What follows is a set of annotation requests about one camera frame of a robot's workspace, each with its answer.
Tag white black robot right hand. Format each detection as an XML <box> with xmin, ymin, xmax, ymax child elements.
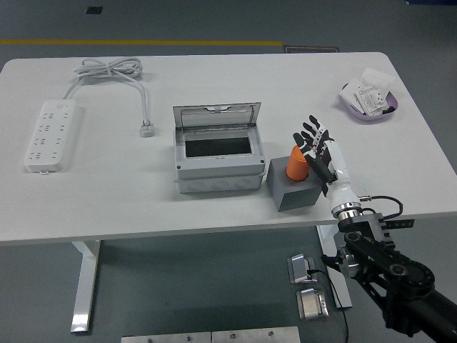
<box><xmin>292</xmin><ymin>114</ymin><xmax>362</xmax><ymax>212</ymax></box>

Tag orange cylindrical battery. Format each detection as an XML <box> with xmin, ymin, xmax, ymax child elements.
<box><xmin>285</xmin><ymin>144</ymin><xmax>310</xmax><ymax>182</ymax></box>

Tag grey junction box with lid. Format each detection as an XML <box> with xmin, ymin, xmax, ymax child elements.
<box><xmin>172</xmin><ymin>101</ymin><xmax>266</xmax><ymax>194</ymax></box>

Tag grey block with round hole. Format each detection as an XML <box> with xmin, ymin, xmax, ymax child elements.
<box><xmin>266</xmin><ymin>156</ymin><xmax>321</xmax><ymax>213</ymax></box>

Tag white table leg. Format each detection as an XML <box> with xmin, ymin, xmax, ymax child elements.
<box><xmin>316</xmin><ymin>224</ymin><xmax>353</xmax><ymax>309</ymax></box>
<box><xmin>70</xmin><ymin>239</ymin><xmax>101</xmax><ymax>334</ymax></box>

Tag purple shallow tray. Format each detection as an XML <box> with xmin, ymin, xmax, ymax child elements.
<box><xmin>338</xmin><ymin>82</ymin><xmax>400</xmax><ymax>124</ymax></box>

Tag white printed packet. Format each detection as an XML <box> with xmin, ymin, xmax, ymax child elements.
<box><xmin>354</xmin><ymin>84</ymin><xmax>390</xmax><ymax>117</ymax></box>

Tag open silver floor socket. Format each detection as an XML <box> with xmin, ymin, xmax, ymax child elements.
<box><xmin>296</xmin><ymin>287</ymin><xmax>330</xmax><ymax>321</ymax></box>
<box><xmin>287</xmin><ymin>253</ymin><xmax>317</xmax><ymax>285</ymax></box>

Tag plain white packet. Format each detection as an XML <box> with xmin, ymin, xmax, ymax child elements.
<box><xmin>339</xmin><ymin>79</ymin><xmax>362</xmax><ymax>105</ymax></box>

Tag clear plastic packet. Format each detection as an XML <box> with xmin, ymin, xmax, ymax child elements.
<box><xmin>360</xmin><ymin>68</ymin><xmax>394</xmax><ymax>90</ymax></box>

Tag dark floor sign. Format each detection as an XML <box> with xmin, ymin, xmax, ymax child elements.
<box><xmin>283</xmin><ymin>45</ymin><xmax>339</xmax><ymax>55</ymax></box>

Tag grey metal plate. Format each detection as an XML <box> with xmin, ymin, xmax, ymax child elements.
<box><xmin>120</xmin><ymin>331</ymin><xmax>212</xmax><ymax>343</ymax></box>
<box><xmin>211</xmin><ymin>326</ymin><xmax>301</xmax><ymax>343</ymax></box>

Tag white power strip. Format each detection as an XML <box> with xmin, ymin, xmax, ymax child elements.
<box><xmin>23</xmin><ymin>99</ymin><xmax>79</xmax><ymax>176</ymax></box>

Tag black floor cable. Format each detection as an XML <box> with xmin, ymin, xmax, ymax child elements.
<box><xmin>306</xmin><ymin>268</ymin><xmax>349</xmax><ymax>343</ymax></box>

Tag white power cord with plug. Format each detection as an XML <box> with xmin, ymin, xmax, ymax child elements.
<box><xmin>63</xmin><ymin>58</ymin><xmax>157</xmax><ymax>139</ymax></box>

